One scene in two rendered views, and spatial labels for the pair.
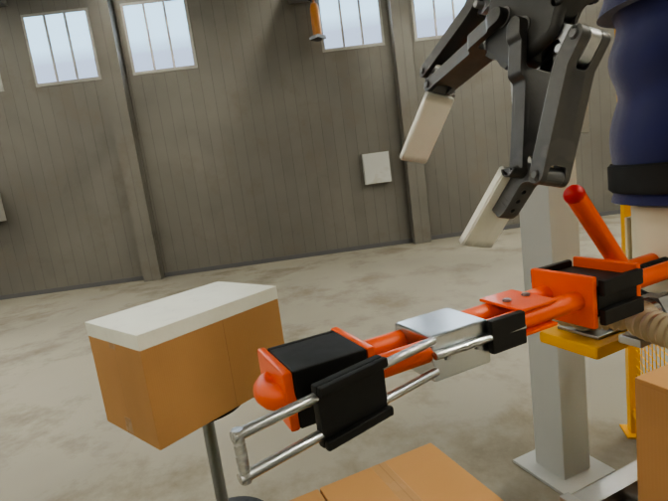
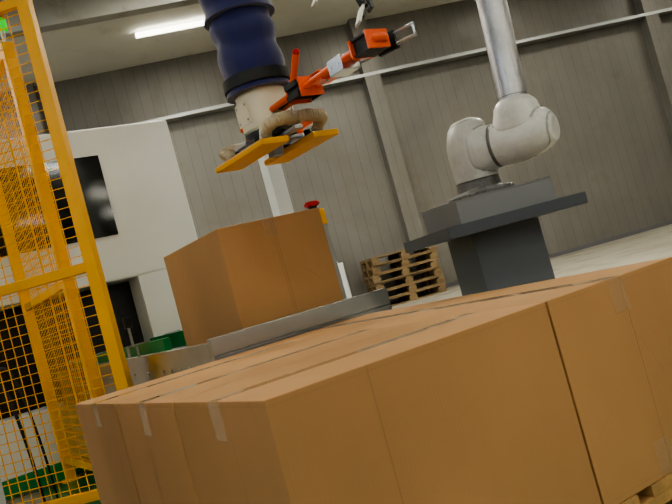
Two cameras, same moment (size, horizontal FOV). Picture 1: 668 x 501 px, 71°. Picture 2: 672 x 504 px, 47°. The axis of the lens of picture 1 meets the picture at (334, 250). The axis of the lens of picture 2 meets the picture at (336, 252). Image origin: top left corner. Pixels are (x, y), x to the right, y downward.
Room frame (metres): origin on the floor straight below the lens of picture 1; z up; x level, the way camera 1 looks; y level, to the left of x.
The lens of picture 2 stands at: (0.96, 2.00, 0.68)
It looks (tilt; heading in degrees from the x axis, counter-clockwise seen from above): 2 degrees up; 260
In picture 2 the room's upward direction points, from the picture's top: 15 degrees counter-clockwise
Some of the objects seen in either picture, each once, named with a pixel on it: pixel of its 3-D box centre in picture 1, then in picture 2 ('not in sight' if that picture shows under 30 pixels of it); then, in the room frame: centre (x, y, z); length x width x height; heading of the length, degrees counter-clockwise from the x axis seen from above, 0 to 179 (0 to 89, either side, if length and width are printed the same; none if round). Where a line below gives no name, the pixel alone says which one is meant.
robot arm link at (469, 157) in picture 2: not in sight; (472, 149); (-0.05, -0.61, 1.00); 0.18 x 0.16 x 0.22; 135
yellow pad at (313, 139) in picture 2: not in sight; (298, 143); (0.55, -0.56, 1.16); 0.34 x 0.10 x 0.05; 115
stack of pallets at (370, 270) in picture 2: not in sight; (402, 276); (-2.35, -11.37, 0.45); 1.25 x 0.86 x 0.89; 2
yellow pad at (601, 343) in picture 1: (636, 308); (249, 150); (0.73, -0.48, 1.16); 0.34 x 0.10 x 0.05; 115
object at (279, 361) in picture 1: (316, 373); (368, 44); (0.40, 0.03, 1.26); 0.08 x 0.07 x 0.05; 115
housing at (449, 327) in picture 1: (441, 342); (343, 65); (0.45, -0.10, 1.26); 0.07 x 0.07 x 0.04; 25
